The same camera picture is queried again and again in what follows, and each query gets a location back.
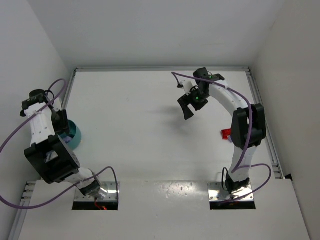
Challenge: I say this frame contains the red lego brick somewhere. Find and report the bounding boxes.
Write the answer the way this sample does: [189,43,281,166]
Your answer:
[221,128,232,140]

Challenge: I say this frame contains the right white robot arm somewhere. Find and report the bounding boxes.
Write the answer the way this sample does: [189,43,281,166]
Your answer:
[177,67,267,194]

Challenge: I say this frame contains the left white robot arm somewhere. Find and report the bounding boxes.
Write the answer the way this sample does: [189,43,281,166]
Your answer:
[20,89,101,199]

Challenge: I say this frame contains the teal divided round container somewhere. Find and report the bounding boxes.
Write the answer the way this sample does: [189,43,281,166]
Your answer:
[59,120,82,151]

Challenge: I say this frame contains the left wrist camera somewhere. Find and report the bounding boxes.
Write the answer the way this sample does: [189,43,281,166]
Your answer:
[52,97,63,112]

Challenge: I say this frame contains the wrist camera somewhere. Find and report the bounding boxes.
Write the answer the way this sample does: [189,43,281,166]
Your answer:
[177,80,194,95]
[52,97,63,112]

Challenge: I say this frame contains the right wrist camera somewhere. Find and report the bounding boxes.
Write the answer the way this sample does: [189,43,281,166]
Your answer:
[177,80,194,95]

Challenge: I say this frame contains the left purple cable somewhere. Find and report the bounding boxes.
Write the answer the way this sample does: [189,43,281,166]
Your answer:
[0,78,118,210]

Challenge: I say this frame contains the purple cable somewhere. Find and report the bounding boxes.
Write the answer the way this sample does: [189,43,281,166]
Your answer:
[171,71,273,205]
[0,78,118,210]

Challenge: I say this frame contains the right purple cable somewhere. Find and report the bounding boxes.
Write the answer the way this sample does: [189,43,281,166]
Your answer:
[171,71,273,205]

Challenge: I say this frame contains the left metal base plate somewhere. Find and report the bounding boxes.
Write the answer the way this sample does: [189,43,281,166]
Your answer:
[74,181,120,203]

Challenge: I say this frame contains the metal base plate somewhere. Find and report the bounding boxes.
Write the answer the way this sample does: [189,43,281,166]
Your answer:
[207,182,254,203]
[74,181,120,203]

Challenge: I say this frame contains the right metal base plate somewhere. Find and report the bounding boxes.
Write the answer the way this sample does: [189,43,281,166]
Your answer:
[207,182,254,203]

